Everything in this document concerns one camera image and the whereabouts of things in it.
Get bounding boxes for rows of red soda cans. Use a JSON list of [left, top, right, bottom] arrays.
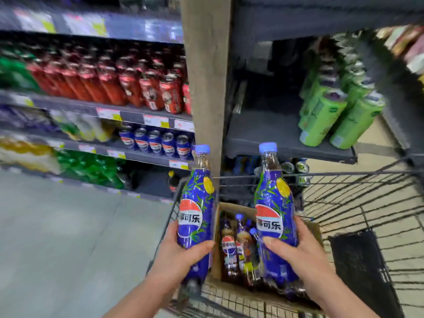
[[26, 46, 193, 115]]

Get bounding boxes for cluster of energy drink cans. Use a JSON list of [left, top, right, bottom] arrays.
[[231, 157, 310, 188]]

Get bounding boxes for rows of bright green bottles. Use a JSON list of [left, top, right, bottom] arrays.
[[54, 150, 125, 190]]

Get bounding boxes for rows of green soda cans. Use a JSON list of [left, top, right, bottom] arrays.
[[0, 46, 42, 93]]

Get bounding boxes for person's left forearm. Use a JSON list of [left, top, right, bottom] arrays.
[[102, 271, 181, 318]]

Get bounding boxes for black cart seat panel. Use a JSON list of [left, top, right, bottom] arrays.
[[328, 228, 405, 318]]

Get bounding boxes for rows of green tall cans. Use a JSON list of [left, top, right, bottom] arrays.
[[298, 33, 386, 150]]

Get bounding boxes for brown cardboard box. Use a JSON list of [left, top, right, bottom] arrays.
[[204, 201, 327, 314]]

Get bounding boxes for person's left hand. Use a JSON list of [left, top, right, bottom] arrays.
[[145, 220, 216, 295]]

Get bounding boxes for grey wire shopping cart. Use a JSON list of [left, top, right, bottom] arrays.
[[145, 155, 424, 318]]

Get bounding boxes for black cap Pepsi bottle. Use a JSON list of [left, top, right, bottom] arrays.
[[220, 219, 241, 282]]

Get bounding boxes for rows of yellow drink bottles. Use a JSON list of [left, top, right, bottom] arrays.
[[0, 137, 62, 174]]

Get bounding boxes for person's right forearm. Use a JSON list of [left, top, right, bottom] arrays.
[[306, 271, 380, 318]]

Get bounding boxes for rows of colourful snack packets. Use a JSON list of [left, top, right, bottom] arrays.
[[376, 24, 424, 85]]

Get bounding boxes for person's right hand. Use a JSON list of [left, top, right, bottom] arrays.
[[262, 215, 335, 305]]

